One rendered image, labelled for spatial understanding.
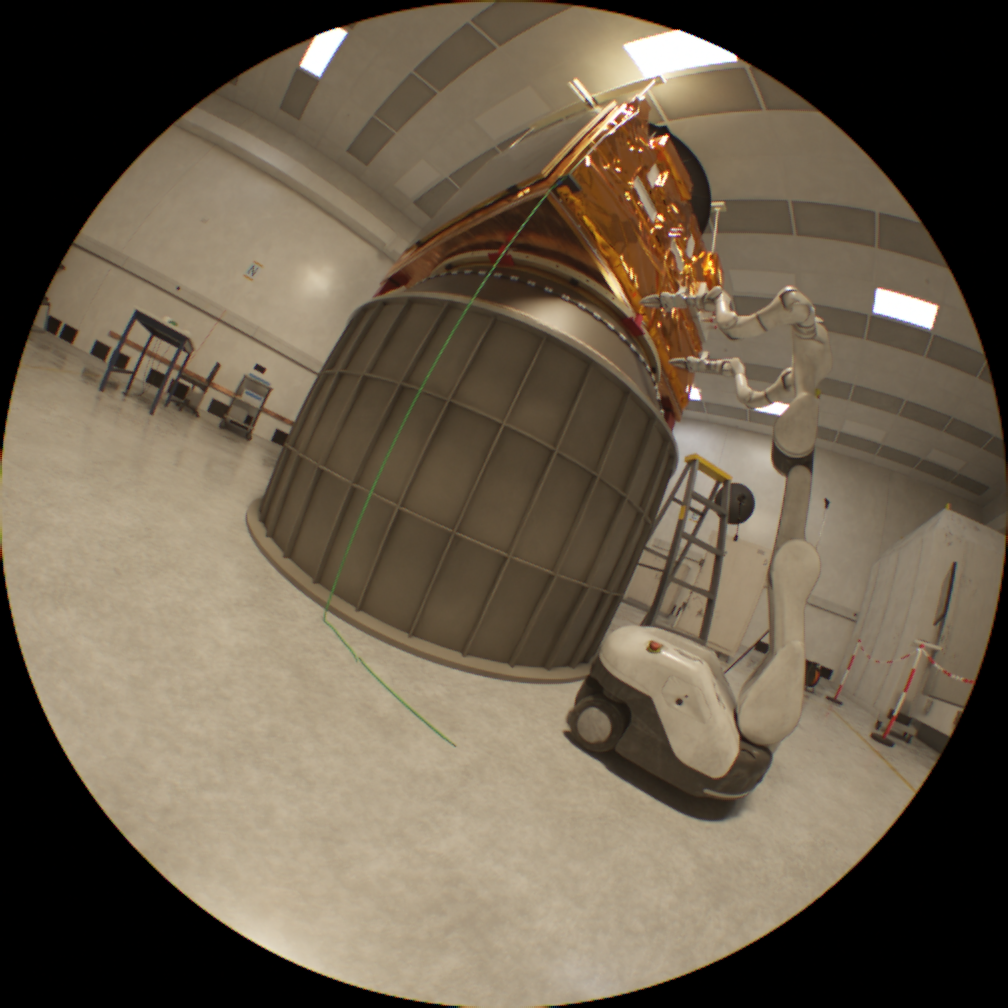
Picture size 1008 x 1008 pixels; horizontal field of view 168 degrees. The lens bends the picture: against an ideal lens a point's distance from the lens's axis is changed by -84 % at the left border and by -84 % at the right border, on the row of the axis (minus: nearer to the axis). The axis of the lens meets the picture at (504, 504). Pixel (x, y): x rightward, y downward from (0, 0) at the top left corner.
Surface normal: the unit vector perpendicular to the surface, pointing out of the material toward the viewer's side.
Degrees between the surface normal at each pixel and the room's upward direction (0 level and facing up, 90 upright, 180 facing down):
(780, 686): 90
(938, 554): 90
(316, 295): 90
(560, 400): 90
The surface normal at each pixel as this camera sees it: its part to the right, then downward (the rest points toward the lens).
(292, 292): 0.69, 0.26
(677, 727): -0.61, -0.32
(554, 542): 0.42, 0.13
